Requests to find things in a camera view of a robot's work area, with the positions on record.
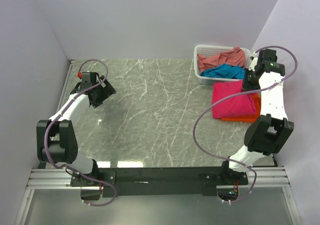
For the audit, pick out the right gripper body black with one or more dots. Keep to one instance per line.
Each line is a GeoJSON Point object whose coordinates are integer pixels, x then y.
{"type": "Point", "coordinates": [250, 81]}

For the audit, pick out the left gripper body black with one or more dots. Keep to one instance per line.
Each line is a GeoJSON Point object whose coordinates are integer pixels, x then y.
{"type": "Point", "coordinates": [102, 93]}

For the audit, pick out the magenta pink t-shirt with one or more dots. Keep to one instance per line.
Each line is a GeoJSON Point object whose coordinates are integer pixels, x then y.
{"type": "Point", "coordinates": [240, 105]}

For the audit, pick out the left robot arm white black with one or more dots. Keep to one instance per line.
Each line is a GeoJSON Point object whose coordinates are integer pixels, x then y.
{"type": "Point", "coordinates": [55, 137]}

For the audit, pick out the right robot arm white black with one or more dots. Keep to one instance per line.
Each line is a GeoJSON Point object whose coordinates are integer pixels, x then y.
{"type": "Point", "coordinates": [270, 131]}

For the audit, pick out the salmon pink t-shirt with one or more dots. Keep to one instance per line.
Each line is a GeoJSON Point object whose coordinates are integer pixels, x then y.
{"type": "Point", "coordinates": [235, 57]}

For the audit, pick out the folded orange t-shirt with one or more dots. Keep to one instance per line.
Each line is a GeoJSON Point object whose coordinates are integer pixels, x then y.
{"type": "Point", "coordinates": [247, 118]}

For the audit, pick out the blue t-shirt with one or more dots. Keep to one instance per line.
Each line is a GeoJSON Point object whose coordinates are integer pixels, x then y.
{"type": "Point", "coordinates": [224, 71]}

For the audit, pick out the white plastic laundry basket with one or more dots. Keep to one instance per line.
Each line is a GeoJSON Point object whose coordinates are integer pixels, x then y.
{"type": "Point", "coordinates": [209, 51]}

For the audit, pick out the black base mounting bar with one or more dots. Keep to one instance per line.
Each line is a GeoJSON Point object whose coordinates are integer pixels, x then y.
{"type": "Point", "coordinates": [144, 181]}

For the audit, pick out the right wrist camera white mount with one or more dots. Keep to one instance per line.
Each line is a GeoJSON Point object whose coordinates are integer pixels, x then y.
{"type": "Point", "coordinates": [253, 61]}

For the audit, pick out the aluminium frame rail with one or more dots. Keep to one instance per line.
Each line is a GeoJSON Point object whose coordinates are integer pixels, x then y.
{"type": "Point", "coordinates": [58, 179]}

